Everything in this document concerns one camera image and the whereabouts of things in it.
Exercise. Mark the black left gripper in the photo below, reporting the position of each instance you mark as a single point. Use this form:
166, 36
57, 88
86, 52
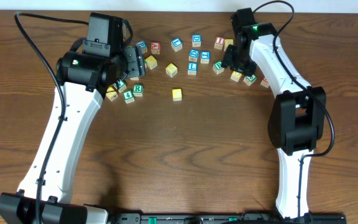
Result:
135, 62

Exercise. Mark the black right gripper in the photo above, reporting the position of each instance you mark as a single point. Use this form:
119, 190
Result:
239, 62

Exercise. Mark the green B block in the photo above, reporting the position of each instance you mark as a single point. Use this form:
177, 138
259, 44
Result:
217, 67

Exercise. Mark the yellow C block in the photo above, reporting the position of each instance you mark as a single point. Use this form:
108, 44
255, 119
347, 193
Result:
177, 94

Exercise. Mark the yellow O block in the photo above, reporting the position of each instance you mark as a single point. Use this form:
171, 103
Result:
236, 76

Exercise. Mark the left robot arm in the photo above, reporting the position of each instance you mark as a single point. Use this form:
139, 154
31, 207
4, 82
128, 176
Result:
45, 193

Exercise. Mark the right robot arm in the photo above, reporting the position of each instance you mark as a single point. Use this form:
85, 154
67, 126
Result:
296, 121

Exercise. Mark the blue P block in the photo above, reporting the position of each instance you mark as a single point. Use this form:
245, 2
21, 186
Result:
143, 46

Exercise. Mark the yellow K block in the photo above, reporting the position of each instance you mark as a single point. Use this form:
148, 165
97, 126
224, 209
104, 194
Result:
151, 62

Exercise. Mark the plain yellow block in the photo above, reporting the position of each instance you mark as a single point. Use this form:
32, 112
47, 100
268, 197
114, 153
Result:
227, 43

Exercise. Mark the red A block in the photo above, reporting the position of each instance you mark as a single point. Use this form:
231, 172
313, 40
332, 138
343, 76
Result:
155, 48

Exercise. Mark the red I block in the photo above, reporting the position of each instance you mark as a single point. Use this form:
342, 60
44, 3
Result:
219, 43

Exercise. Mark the green J block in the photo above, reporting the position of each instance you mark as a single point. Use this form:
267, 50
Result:
249, 80

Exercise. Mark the green V block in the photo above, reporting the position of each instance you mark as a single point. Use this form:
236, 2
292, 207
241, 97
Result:
120, 86

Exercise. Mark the green R block left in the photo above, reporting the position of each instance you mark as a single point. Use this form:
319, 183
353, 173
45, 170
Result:
138, 90

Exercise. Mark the blue T block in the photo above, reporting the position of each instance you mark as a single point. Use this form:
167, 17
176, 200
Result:
205, 57

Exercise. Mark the red M block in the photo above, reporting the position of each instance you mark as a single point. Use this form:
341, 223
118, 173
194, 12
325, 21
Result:
264, 83

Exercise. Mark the yellow S block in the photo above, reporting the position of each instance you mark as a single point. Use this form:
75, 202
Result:
171, 70

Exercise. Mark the green 4 block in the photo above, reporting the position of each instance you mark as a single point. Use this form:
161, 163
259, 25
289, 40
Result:
128, 97

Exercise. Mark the blue U block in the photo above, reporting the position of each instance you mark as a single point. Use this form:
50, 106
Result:
176, 44

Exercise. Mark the yellow block far left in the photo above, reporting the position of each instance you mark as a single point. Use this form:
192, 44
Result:
111, 94

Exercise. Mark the blue D block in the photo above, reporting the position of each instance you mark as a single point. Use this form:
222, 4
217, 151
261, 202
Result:
196, 40

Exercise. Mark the blue L block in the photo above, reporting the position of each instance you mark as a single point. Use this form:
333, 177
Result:
192, 68

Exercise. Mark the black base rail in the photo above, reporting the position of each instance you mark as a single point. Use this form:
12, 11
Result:
247, 217

